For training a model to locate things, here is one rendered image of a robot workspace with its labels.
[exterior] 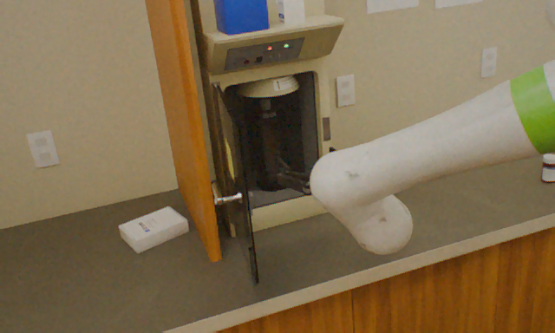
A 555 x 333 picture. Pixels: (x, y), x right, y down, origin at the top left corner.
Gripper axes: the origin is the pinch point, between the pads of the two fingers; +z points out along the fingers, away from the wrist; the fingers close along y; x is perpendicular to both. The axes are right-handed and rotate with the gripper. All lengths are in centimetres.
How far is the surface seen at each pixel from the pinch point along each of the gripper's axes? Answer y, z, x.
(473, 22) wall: -96, 59, -13
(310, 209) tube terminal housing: -6.4, 16.2, 23.3
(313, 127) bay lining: -10.6, 20.3, 0.2
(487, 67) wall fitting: -103, 58, 5
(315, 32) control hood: -6.7, 6.0, -29.0
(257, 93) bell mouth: 5.0, 19.6, -13.0
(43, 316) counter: 66, 4, 26
